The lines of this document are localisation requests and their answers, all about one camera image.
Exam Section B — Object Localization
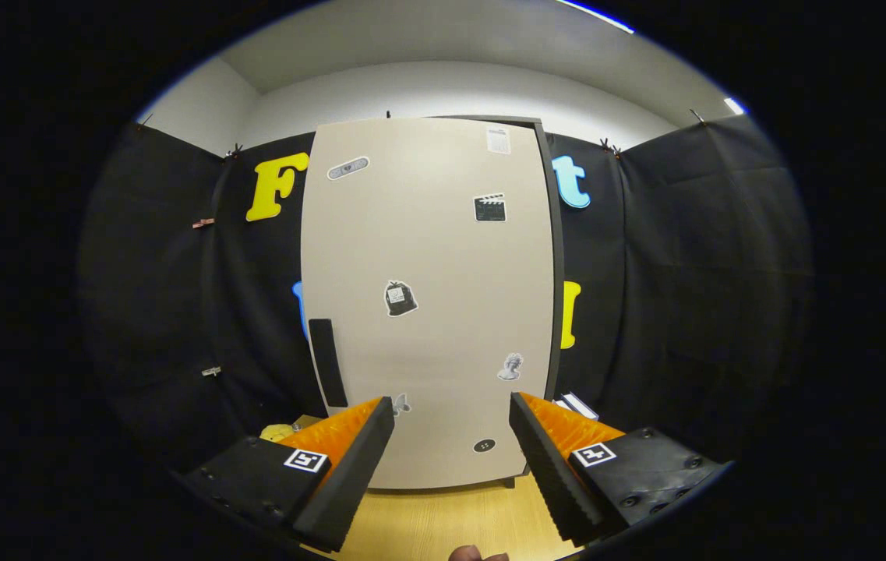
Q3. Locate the beige shoe cabinet door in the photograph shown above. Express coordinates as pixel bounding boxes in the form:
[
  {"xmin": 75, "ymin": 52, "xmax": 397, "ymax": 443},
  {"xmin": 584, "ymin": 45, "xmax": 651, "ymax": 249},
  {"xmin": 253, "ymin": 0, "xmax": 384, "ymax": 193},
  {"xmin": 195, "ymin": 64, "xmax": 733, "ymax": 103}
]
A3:
[{"xmin": 300, "ymin": 117, "xmax": 556, "ymax": 492}]

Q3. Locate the black backdrop cloth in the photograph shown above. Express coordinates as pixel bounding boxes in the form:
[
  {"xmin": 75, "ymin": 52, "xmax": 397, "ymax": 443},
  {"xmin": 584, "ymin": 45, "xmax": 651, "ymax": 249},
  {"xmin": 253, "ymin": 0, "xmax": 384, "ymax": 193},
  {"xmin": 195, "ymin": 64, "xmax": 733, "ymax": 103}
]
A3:
[{"xmin": 78, "ymin": 115, "xmax": 814, "ymax": 476}]

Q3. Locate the grey shoe cabinet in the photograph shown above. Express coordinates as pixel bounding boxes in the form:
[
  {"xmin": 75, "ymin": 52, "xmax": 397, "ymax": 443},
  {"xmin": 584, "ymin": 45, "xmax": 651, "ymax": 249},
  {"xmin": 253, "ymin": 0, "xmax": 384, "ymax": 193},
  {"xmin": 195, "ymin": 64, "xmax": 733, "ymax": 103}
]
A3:
[{"xmin": 411, "ymin": 115, "xmax": 567, "ymax": 490}]

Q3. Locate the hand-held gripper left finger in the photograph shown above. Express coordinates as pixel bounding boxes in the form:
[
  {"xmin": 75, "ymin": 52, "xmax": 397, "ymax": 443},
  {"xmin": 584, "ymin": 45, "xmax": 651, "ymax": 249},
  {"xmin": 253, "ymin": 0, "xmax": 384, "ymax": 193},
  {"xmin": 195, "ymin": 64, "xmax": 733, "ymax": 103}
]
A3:
[{"xmin": 182, "ymin": 396, "xmax": 397, "ymax": 554}]

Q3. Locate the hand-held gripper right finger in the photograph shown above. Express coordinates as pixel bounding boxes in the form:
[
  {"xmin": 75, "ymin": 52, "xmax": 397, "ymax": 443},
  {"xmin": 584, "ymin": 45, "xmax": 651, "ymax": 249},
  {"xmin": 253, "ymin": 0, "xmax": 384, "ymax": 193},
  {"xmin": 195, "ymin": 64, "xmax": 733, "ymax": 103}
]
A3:
[{"xmin": 508, "ymin": 391, "xmax": 728, "ymax": 546}]

